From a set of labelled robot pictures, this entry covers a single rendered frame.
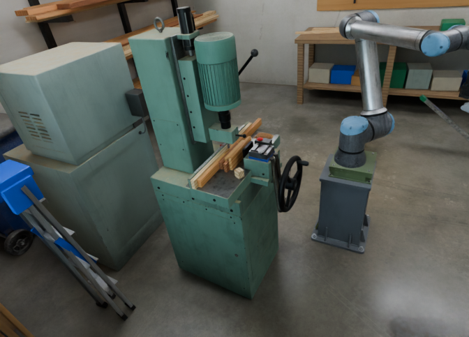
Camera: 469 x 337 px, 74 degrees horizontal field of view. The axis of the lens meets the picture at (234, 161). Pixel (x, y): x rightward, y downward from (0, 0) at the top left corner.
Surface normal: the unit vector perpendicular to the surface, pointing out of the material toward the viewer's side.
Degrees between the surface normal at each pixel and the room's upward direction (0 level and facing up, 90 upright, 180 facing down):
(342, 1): 90
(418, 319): 0
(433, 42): 89
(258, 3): 90
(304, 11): 90
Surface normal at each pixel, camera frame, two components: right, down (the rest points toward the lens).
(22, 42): 0.89, 0.17
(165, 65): -0.48, 0.53
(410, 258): -0.11, -0.83
